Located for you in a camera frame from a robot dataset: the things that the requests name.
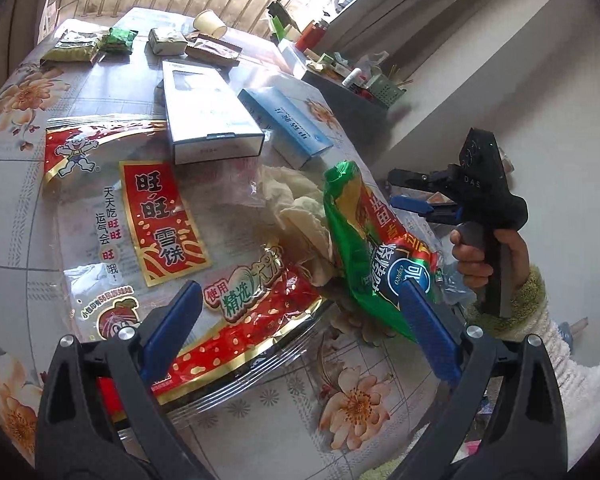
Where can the small white bottle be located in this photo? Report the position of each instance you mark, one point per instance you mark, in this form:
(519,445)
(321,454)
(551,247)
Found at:
(355,77)

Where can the white storage box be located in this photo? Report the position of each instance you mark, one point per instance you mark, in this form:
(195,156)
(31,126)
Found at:
(294,57)

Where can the small green packet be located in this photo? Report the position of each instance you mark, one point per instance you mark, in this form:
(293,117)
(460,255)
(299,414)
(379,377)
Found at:
(119,40)

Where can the floral tablecloth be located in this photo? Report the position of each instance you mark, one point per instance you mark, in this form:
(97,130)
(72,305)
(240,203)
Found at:
(280,400)

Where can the brown tray packet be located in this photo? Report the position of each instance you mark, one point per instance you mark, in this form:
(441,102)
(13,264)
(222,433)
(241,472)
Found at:
(212,51)

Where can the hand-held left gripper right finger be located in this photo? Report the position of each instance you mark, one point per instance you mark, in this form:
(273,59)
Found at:
(427,327)

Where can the red thermos bottle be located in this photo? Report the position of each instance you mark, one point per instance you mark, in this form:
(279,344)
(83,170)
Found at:
(311,35)

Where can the green and black box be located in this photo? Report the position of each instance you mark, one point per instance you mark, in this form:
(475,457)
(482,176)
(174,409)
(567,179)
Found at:
(282,20)

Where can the large red clear snack bag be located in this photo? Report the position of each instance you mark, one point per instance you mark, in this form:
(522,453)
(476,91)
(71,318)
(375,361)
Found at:
(155,220)

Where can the beige tissue paper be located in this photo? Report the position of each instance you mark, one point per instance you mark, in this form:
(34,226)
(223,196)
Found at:
(300,215)

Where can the pale wrapped block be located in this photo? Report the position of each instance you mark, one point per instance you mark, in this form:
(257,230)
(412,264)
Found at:
(167,41)

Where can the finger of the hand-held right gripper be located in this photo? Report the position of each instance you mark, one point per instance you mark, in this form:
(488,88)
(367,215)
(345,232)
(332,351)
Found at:
(415,180)
(410,202)

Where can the olive green packet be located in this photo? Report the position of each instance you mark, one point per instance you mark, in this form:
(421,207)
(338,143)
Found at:
(72,47)

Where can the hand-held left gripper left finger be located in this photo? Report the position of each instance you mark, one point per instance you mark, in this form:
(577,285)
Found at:
(172,327)

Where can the green snack bag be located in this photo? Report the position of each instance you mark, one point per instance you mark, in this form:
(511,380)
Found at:
(375,270)

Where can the dark grey side cabinet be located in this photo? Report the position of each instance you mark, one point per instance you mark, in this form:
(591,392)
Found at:
(350,102)

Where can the person's right forearm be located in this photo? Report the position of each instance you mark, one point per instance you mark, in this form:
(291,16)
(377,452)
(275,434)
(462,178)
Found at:
(555,375)

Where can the paper cup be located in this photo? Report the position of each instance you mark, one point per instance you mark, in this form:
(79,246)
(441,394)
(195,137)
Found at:
(209,22)

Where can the person's right hand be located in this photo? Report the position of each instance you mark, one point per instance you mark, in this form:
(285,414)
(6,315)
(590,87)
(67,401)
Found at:
(467,262)

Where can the white cardboard box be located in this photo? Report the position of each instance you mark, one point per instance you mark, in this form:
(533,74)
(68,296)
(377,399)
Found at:
(205,115)

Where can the green plastic basket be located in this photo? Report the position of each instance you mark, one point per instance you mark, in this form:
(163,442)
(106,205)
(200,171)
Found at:
(386,91)

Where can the light blue cardboard box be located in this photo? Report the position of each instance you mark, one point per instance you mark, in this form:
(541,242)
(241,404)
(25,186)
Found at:
(285,120)

